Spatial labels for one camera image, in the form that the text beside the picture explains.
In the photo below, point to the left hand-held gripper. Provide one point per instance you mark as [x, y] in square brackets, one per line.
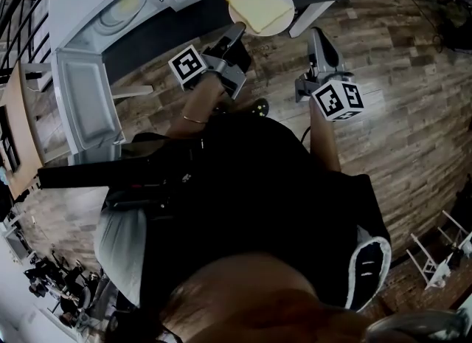
[188, 66]

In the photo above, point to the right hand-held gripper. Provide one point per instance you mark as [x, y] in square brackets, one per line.
[337, 100]

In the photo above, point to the bread slice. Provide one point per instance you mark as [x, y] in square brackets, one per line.
[258, 2]

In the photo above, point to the person's left forearm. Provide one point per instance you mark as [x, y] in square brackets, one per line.
[191, 109]

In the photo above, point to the person's right forearm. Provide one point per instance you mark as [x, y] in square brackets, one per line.
[324, 142]

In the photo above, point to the dark grey table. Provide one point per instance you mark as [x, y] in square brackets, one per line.
[184, 39]

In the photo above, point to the black shoe with yellow dots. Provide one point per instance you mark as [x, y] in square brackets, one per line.
[261, 107]

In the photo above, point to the person's black and white top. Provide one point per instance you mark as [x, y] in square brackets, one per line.
[239, 205]

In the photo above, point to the black mounted phone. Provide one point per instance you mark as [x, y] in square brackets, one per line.
[110, 172]

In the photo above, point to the white metal rack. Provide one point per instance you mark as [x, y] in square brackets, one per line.
[435, 260]

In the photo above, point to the black metal railing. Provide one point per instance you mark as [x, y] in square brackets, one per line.
[9, 57]

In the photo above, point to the light wooden desk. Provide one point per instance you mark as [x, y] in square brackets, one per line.
[22, 131]

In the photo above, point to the person's face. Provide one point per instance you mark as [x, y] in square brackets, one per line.
[239, 297]

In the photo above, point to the grey office chair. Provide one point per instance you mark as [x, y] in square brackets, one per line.
[92, 297]

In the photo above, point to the black picture frame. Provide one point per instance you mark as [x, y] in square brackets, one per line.
[9, 138]

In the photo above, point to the grey head mount rim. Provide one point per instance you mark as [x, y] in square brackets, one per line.
[416, 326]

